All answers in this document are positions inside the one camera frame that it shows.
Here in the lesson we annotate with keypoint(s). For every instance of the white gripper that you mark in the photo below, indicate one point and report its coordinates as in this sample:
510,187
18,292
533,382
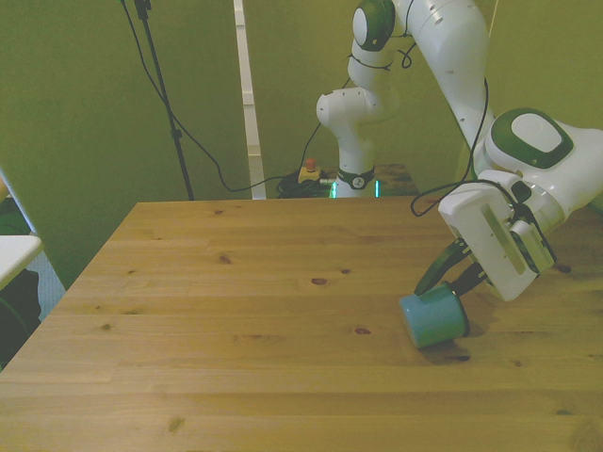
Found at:
480,235

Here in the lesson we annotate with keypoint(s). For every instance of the light blue enamel mug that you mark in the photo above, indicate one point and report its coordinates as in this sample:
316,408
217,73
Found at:
433,318

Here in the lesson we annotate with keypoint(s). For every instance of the small wooden robot base table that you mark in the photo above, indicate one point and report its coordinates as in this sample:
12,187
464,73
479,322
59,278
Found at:
398,181

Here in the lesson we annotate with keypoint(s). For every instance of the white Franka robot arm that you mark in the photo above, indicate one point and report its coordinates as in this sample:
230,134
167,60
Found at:
452,56

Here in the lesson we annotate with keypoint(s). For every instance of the yellow emergency stop box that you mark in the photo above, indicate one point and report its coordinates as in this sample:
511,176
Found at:
309,173

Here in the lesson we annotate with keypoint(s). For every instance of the white perforated panel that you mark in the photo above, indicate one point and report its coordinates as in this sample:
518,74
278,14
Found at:
47,292

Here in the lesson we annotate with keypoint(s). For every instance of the white side shelf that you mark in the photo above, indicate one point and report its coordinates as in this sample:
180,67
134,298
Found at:
16,256

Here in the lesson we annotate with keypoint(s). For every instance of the white slanted bar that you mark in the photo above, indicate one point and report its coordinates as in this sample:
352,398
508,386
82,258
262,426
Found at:
19,202

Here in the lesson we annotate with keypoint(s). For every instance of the dark green bulky object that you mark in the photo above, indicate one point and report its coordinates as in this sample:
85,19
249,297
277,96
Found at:
14,311

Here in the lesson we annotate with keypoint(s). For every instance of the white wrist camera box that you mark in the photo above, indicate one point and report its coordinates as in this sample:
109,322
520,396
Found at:
534,247

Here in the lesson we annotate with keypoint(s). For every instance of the white vertical post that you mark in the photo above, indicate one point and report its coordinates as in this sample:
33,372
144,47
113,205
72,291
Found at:
249,94

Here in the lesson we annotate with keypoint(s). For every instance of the black camera stand pole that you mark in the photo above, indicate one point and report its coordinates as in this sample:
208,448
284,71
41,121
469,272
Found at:
162,94

